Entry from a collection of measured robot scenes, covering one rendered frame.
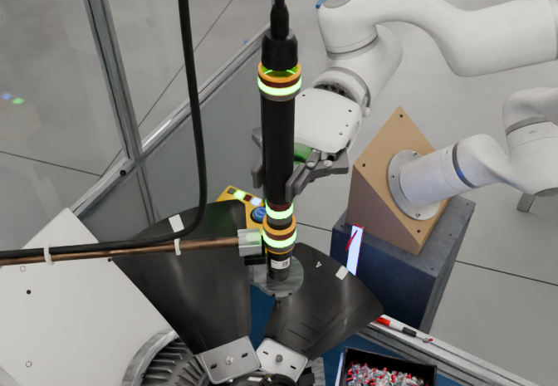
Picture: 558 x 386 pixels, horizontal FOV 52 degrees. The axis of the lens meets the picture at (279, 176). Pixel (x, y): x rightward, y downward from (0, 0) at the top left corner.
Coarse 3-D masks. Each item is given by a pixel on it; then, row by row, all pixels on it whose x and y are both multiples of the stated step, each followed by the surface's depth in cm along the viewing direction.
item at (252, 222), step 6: (228, 186) 148; (246, 192) 147; (222, 198) 145; (228, 198) 145; (234, 198) 145; (240, 198) 145; (252, 198) 145; (258, 198) 145; (246, 204) 144; (252, 204) 144; (258, 204) 144; (246, 210) 142; (252, 210) 142; (246, 216) 141; (252, 216) 141; (252, 222) 140; (258, 222) 139
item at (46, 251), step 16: (192, 48) 55; (192, 64) 56; (192, 80) 57; (192, 96) 59; (192, 112) 61; (192, 224) 74; (128, 240) 75; (144, 240) 75; (160, 240) 75; (176, 240) 75; (0, 256) 74; (16, 256) 74; (48, 256) 74
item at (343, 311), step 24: (312, 264) 118; (336, 264) 119; (312, 288) 114; (336, 288) 115; (360, 288) 118; (288, 312) 110; (312, 312) 110; (336, 312) 111; (360, 312) 114; (264, 336) 106; (288, 336) 106; (312, 336) 106; (336, 336) 108; (312, 360) 103
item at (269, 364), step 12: (264, 348) 104; (276, 348) 105; (288, 348) 104; (264, 360) 102; (276, 360) 103; (288, 360) 103; (300, 360) 103; (276, 372) 101; (288, 372) 101; (300, 372) 101
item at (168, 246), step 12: (192, 240) 77; (204, 240) 76; (216, 240) 76; (228, 240) 77; (72, 252) 75; (84, 252) 75; (96, 252) 75; (108, 252) 75; (120, 252) 75; (132, 252) 76; (144, 252) 76; (156, 252) 76; (0, 264) 74; (12, 264) 75
